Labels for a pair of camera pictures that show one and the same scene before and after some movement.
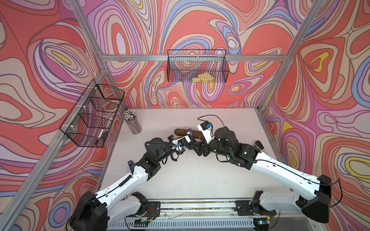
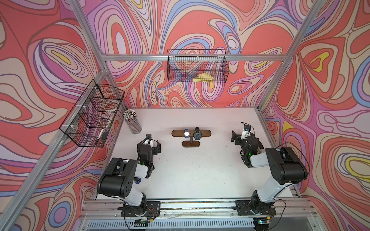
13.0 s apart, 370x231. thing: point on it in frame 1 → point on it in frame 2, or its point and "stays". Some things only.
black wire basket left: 88,122 stays
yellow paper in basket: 204,77 stays
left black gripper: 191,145 → 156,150
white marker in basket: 99,136 stays
